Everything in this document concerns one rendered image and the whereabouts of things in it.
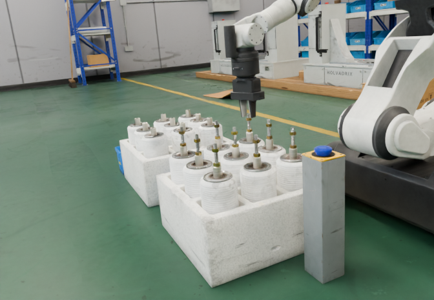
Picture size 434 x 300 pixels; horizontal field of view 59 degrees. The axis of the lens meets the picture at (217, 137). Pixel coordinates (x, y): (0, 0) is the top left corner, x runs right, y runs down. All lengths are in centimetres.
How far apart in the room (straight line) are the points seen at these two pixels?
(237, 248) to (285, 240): 15
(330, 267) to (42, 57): 656
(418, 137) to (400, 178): 14
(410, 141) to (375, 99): 14
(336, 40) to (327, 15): 24
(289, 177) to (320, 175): 19
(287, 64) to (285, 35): 32
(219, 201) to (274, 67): 348
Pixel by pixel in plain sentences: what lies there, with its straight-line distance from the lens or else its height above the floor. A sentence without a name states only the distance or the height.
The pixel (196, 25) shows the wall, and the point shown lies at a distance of 783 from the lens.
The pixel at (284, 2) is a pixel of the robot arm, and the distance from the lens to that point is 132.
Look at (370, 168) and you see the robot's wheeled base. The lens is 125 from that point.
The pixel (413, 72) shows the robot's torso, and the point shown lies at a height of 46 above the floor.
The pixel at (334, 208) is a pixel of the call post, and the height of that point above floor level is 19.
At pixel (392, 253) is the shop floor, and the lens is 117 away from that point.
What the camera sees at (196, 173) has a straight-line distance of 104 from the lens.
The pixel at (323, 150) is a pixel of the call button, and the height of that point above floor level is 33.
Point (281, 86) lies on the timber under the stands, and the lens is 410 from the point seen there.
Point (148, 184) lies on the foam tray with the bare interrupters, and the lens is 144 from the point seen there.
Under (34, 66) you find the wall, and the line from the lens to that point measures 717.
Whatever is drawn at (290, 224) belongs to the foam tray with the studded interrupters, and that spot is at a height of 10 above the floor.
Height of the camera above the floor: 60
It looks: 15 degrees down
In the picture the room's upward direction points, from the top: 5 degrees counter-clockwise
